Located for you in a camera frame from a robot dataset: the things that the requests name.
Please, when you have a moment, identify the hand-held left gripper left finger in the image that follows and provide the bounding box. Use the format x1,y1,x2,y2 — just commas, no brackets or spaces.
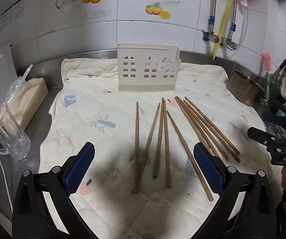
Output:
12,142,96,239

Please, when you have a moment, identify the brown wooden chopstick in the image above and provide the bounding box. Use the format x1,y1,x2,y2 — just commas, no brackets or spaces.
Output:
153,98,164,179
184,96,241,155
183,101,240,163
163,102,171,188
166,110,214,202
139,103,161,172
174,96,229,161

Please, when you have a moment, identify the beige box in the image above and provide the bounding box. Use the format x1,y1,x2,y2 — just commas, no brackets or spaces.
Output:
0,78,49,130

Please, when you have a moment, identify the beige plastic utensil holder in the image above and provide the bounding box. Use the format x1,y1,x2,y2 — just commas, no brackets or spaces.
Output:
116,43,181,92

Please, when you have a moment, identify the clear glass mug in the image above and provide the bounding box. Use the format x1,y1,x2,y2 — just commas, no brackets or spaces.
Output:
0,97,32,160

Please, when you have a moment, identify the white hose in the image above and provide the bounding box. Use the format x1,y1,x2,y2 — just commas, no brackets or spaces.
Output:
240,0,249,45

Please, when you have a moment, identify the metal valve with red handle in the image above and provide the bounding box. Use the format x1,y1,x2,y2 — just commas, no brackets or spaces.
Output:
202,28,221,44

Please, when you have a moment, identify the green glass jar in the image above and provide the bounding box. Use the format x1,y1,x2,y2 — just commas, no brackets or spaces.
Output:
260,72,282,105

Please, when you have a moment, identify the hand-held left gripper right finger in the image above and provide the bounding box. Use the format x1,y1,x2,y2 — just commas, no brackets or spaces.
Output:
193,142,277,239

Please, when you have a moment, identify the braided metal hose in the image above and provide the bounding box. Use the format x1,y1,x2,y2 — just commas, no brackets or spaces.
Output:
209,0,218,34
229,0,238,40

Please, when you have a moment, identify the clear plastic bag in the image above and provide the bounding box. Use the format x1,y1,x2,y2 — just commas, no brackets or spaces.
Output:
7,65,34,110

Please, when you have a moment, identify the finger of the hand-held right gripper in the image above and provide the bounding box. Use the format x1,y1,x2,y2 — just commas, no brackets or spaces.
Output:
248,126,286,151
263,100,286,128

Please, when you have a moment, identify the metal pot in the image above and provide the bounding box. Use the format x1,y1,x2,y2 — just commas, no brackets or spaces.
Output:
226,70,267,107

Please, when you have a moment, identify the yellow hose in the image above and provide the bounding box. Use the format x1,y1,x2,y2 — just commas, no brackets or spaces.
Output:
211,0,240,61

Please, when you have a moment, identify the pink brush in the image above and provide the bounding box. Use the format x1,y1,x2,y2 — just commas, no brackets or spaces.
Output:
261,52,273,74

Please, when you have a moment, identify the cream quilted printed mat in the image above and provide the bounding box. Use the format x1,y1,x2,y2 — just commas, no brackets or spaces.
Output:
39,58,283,239

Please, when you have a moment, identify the white wall label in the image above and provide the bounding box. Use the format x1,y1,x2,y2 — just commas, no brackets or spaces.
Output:
0,0,25,26

